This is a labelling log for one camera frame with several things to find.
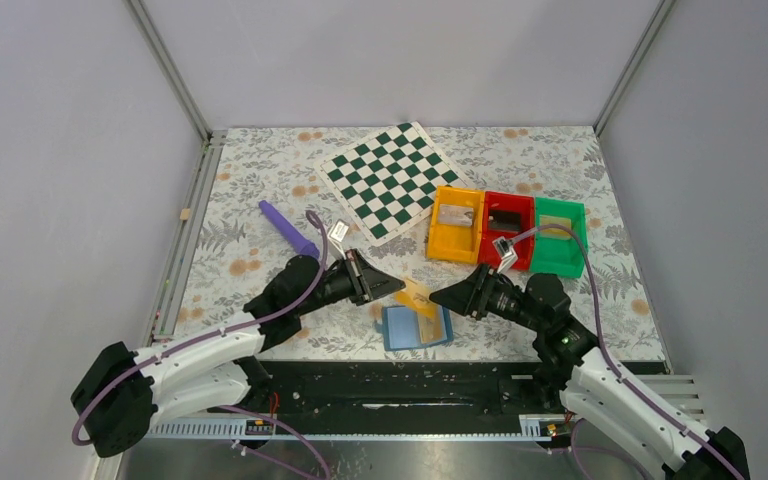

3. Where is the red plastic bin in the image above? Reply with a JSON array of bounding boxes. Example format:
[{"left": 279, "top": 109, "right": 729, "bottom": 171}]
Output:
[{"left": 478, "top": 191, "right": 535, "bottom": 267}]

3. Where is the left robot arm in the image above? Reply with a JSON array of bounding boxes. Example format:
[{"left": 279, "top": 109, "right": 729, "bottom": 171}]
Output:
[{"left": 70, "top": 249, "right": 405, "bottom": 458}]

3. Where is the right aluminium frame post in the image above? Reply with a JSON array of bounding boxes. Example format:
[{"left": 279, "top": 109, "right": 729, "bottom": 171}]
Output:
[{"left": 593, "top": 0, "right": 677, "bottom": 137}]

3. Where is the blue leather card holder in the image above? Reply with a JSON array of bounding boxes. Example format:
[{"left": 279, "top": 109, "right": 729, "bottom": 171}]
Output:
[{"left": 379, "top": 306, "right": 454, "bottom": 352}]

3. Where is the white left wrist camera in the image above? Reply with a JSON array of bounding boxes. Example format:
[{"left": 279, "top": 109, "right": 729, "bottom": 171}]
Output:
[{"left": 327, "top": 220, "right": 351, "bottom": 260}]

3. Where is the gold card in green bin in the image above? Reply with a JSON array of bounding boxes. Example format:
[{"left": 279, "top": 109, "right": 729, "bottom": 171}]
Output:
[{"left": 539, "top": 215, "right": 573, "bottom": 241}]

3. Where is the green plastic bin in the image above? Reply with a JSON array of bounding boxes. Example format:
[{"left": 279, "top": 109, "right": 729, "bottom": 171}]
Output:
[{"left": 529, "top": 197, "right": 589, "bottom": 278}]

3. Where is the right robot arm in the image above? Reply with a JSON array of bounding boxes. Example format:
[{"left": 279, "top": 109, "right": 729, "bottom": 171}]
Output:
[{"left": 429, "top": 265, "right": 750, "bottom": 479}]

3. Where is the white slotted cable duct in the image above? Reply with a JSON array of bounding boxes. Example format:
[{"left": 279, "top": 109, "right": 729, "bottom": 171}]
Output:
[{"left": 145, "top": 411, "right": 561, "bottom": 442}]

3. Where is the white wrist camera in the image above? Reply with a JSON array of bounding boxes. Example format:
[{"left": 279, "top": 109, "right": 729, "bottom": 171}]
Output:
[
  {"left": 492, "top": 237, "right": 518, "bottom": 274},
  {"left": 327, "top": 220, "right": 351, "bottom": 260}
]

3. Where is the green white chessboard mat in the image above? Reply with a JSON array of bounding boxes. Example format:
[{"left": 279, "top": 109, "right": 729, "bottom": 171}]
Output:
[{"left": 314, "top": 122, "right": 474, "bottom": 247}]

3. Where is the aluminium frame post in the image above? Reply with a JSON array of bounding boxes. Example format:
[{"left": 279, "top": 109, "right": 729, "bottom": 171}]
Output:
[
  {"left": 124, "top": 0, "right": 213, "bottom": 142},
  {"left": 593, "top": 0, "right": 677, "bottom": 137}
]

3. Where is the floral patterned table mat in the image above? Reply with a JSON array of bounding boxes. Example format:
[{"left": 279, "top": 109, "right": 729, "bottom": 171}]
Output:
[{"left": 173, "top": 123, "right": 665, "bottom": 362}]

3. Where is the left aluminium frame post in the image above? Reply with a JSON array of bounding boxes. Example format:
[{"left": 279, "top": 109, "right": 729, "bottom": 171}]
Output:
[{"left": 124, "top": 0, "right": 213, "bottom": 142}]

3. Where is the yellow plastic bin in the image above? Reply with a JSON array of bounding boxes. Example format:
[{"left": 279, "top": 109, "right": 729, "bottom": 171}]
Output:
[{"left": 426, "top": 186, "right": 485, "bottom": 264}]

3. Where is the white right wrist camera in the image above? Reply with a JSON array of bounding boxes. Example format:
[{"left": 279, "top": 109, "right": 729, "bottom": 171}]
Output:
[{"left": 492, "top": 237, "right": 518, "bottom": 274}]

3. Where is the silver card in yellow bin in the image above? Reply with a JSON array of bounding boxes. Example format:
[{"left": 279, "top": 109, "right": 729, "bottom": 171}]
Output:
[{"left": 437, "top": 204, "right": 475, "bottom": 228}]

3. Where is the purple cylindrical handle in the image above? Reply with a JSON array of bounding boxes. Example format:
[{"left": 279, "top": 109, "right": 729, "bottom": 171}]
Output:
[{"left": 258, "top": 200, "right": 320, "bottom": 259}]

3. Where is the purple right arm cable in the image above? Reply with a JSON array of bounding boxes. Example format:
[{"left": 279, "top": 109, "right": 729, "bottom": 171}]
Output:
[{"left": 499, "top": 223, "right": 746, "bottom": 480}]

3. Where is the black card in red bin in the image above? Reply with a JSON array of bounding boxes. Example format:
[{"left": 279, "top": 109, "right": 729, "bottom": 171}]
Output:
[{"left": 487, "top": 209, "right": 522, "bottom": 234}]

